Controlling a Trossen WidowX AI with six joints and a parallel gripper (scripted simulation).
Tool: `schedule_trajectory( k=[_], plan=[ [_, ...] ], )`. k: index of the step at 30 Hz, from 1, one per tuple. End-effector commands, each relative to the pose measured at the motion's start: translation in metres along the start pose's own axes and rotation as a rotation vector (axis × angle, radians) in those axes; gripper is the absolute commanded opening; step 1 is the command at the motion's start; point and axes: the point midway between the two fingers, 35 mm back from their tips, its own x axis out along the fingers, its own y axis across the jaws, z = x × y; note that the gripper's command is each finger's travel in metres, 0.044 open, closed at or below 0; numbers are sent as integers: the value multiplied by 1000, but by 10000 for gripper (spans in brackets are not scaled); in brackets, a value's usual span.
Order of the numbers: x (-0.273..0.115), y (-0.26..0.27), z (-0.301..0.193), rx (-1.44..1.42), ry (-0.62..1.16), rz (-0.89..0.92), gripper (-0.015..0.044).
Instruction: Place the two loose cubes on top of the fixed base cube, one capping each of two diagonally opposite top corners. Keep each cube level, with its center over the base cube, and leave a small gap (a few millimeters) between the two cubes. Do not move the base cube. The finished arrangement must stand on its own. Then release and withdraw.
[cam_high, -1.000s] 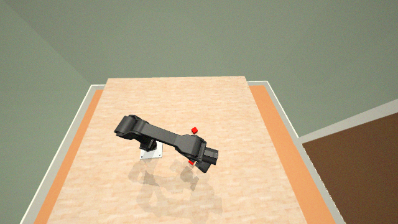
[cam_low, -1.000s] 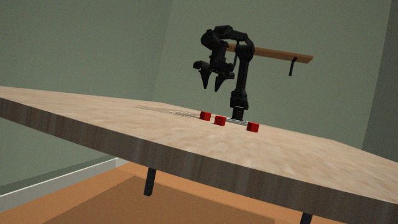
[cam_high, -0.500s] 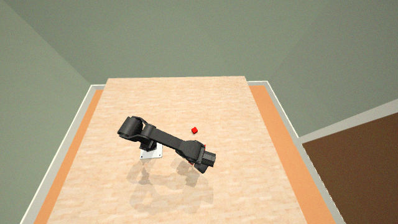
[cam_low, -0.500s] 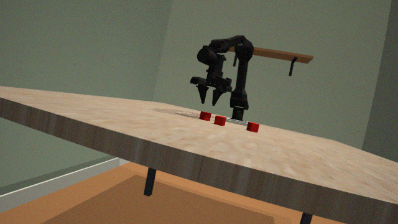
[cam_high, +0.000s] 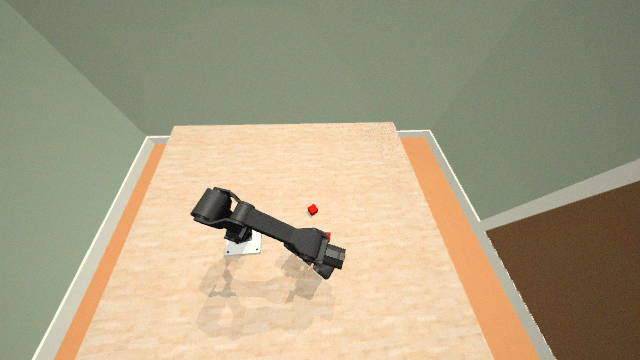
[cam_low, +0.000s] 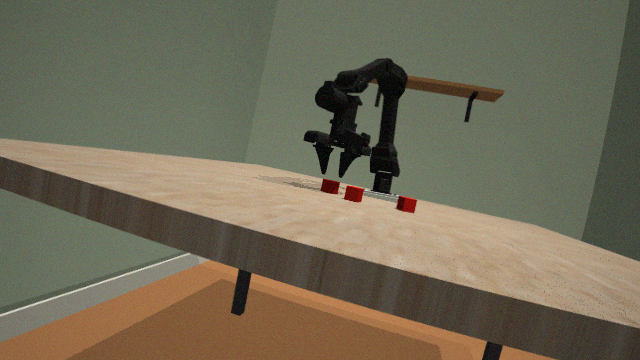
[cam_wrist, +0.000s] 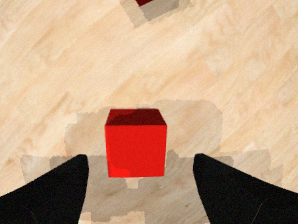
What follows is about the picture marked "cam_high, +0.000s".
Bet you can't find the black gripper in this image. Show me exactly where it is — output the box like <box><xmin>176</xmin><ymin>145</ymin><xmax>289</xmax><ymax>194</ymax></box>
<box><xmin>283</xmin><ymin>243</ymin><xmax>335</xmax><ymax>280</ymax></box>

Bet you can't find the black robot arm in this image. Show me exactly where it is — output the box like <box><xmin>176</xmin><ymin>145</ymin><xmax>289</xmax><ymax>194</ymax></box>
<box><xmin>190</xmin><ymin>187</ymin><xmax>346</xmax><ymax>270</ymax></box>

